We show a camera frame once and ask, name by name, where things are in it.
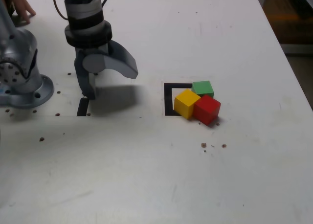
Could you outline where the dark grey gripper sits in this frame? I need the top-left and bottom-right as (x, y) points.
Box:
(74, 40), (139, 101)

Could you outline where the red cube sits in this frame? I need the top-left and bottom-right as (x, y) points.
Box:
(193, 94), (222, 126)

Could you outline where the black cable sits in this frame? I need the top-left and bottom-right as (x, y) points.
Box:
(52, 0), (113, 21)

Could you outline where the black tape square outline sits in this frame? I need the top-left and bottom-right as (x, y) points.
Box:
(163, 83), (194, 117)

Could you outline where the green cube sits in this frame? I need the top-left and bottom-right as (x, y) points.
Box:
(191, 80), (215, 98)

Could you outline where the person's hand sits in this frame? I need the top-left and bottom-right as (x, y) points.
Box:
(4, 0), (37, 24)

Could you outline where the yellow cube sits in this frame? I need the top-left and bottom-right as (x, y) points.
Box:
(174, 89), (201, 119)

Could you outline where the grey metal bar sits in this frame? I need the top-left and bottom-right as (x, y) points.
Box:
(281, 43), (313, 55)

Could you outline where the black tape strip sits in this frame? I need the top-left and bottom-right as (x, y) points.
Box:
(76, 97), (90, 117)

